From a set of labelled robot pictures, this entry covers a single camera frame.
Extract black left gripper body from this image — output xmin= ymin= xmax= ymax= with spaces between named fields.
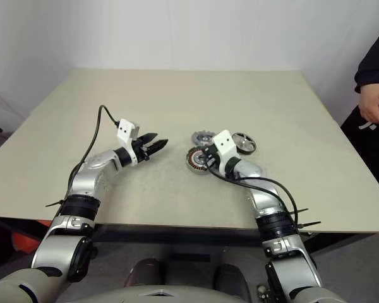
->
xmin=131 ymin=138 xmax=153 ymax=163

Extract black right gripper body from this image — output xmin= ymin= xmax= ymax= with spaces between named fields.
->
xmin=205 ymin=150 xmax=222 ymax=170

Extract grey notched motor lid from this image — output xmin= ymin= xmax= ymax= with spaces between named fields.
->
xmin=191 ymin=130 xmax=216 ymax=146

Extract silver spoked rotor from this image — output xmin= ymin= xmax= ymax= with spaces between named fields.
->
xmin=232 ymin=131 xmax=258 ymax=155

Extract person's bare hand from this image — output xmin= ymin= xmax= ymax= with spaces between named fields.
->
xmin=359 ymin=83 xmax=379 ymax=124

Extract dark rounded shape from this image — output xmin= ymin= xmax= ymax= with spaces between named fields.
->
xmin=214 ymin=263 xmax=253 ymax=295
xmin=127 ymin=258 xmax=165 ymax=288

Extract grey robot torso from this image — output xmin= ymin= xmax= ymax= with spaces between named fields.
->
xmin=55 ymin=282 xmax=269 ymax=303

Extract person's black trousers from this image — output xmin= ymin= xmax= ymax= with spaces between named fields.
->
xmin=340 ymin=105 xmax=379 ymax=205

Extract person's black jacket sleeve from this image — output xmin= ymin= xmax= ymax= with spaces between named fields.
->
xmin=354 ymin=21 xmax=379 ymax=94

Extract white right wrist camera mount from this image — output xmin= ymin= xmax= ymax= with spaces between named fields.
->
xmin=212 ymin=128 xmax=241 ymax=174

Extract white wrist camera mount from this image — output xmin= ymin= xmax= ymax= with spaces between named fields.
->
xmin=116 ymin=118 xmax=142 ymax=166
xmin=212 ymin=128 xmax=241 ymax=174

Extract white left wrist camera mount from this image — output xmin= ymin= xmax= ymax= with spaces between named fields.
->
xmin=116 ymin=118 xmax=142 ymax=166

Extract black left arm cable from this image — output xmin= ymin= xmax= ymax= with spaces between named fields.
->
xmin=68 ymin=105 xmax=121 ymax=190

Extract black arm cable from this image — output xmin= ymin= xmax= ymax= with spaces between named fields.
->
xmin=207 ymin=163 xmax=301 ymax=228
xmin=68 ymin=105 xmax=121 ymax=190

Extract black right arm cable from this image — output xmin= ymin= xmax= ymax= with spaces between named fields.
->
xmin=207 ymin=163 xmax=301 ymax=228

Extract black table frame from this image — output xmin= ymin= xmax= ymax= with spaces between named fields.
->
xmin=0 ymin=216 xmax=378 ymax=256

